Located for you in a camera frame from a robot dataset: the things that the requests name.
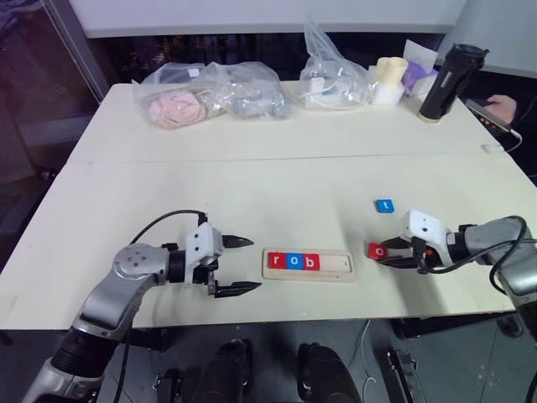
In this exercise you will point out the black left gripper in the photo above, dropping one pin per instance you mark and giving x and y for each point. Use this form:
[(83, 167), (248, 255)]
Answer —
[(212, 265)]

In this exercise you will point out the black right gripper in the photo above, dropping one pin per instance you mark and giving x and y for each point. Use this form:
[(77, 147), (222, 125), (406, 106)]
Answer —
[(423, 260)]

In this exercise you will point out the red letter o tile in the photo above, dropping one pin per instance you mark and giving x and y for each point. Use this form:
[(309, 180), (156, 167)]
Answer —
[(372, 251)]

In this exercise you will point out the red letter r tile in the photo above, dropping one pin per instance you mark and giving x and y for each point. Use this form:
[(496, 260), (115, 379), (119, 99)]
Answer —
[(272, 264)]

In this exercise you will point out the blue letter o tile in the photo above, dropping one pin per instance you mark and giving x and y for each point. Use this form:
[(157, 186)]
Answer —
[(289, 257)]

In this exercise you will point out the red letter b tile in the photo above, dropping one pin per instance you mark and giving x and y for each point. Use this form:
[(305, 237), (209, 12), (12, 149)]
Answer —
[(314, 262)]

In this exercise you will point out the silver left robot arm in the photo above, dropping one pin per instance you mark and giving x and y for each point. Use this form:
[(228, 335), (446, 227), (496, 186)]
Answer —
[(126, 262)]

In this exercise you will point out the dark sleeved person forearm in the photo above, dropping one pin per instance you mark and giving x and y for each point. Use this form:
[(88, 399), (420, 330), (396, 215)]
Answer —
[(528, 112)]

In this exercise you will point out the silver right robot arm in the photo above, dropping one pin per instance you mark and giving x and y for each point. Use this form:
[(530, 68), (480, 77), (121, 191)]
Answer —
[(482, 239)]

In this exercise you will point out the blue letter t tile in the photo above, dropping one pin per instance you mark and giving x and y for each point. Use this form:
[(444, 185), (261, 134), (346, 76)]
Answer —
[(379, 206)]

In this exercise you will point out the wooden letter tray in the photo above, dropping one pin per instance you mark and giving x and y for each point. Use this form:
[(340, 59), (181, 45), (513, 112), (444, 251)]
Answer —
[(335, 264)]

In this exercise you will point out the bare person hand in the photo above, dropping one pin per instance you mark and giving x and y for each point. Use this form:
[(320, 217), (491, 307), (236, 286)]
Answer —
[(505, 107)]

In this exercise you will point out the dark rounded shape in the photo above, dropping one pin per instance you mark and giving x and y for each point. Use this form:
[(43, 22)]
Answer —
[(321, 373), (224, 369)]

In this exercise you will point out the black metal bar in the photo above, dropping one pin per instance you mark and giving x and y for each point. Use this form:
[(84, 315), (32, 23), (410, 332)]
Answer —
[(400, 378)]

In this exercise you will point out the dark smartphone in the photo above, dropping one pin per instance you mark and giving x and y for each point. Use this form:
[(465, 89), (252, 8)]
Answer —
[(486, 114)]

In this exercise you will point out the plastic bag with grey item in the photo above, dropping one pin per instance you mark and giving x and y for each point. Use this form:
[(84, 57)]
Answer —
[(256, 101)]

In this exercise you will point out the plastic bag with pink item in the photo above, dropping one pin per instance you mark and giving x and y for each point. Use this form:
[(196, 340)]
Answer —
[(176, 107)]

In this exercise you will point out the black tumbler bottle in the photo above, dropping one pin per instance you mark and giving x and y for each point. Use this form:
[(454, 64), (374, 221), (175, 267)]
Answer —
[(444, 84)]

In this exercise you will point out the purple plastic item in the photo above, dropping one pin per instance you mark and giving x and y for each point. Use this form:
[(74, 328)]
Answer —
[(415, 77)]

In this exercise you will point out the cream plastic cup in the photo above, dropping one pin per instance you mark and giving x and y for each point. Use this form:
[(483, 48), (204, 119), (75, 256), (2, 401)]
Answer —
[(392, 73)]

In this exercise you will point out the plastic bag with white items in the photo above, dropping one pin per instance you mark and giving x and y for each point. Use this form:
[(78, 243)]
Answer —
[(331, 84)]

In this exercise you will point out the white paper pouch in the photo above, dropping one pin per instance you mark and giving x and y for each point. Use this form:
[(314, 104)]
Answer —
[(419, 54)]

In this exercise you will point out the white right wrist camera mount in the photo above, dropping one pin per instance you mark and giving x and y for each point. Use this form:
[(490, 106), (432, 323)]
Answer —
[(423, 228)]

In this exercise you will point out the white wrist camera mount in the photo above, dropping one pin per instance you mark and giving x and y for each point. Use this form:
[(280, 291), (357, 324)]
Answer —
[(201, 243), (423, 228)]

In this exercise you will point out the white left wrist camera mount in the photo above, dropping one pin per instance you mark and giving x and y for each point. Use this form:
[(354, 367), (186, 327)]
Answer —
[(201, 243)]

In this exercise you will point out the grey metal post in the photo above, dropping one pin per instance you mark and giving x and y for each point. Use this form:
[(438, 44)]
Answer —
[(75, 46)]

